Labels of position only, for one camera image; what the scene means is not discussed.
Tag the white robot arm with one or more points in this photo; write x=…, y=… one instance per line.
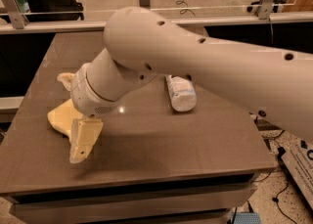
x=275, y=83

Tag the grey cabinet drawer front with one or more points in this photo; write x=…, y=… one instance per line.
x=200, y=205

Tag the left metal railing bracket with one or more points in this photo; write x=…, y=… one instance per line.
x=17, y=18

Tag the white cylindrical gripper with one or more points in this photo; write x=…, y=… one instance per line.
x=85, y=97

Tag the clear plastic water bottle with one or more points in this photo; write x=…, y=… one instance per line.
x=181, y=92

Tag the yellow sponge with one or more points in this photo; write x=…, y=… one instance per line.
x=62, y=116

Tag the blue box on floor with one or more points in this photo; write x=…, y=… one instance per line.
x=246, y=218

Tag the white printed floor board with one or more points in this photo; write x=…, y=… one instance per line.
x=299, y=162

